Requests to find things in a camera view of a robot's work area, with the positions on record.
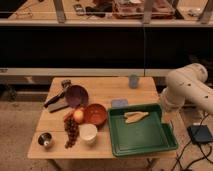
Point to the black power box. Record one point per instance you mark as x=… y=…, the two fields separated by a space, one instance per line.
x=200 y=134

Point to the small metal cup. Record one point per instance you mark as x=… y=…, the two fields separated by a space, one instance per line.
x=45 y=140

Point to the yellow banana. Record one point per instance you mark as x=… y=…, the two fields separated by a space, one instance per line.
x=131 y=117

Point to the red tray on shelf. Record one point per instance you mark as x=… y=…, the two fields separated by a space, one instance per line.
x=135 y=8

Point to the blue plastic cup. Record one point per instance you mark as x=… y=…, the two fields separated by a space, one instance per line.
x=133 y=81

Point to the orange bowl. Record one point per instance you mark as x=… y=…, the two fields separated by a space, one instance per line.
x=95 y=114

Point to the white cup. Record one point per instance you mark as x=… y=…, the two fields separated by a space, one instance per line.
x=88 y=133

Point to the blue sponge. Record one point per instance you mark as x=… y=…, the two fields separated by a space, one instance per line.
x=119 y=102

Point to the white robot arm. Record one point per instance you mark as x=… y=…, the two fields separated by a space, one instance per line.
x=187 y=83

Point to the bunch of dark grapes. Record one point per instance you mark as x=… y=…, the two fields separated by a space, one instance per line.
x=72 y=129

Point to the wooden table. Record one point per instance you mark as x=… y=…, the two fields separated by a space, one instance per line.
x=80 y=157

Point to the black handled brush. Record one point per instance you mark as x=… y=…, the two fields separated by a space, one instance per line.
x=64 y=84

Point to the yellow red apple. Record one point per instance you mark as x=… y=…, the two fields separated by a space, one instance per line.
x=78 y=116

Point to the green plastic tray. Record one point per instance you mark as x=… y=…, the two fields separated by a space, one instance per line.
x=142 y=137

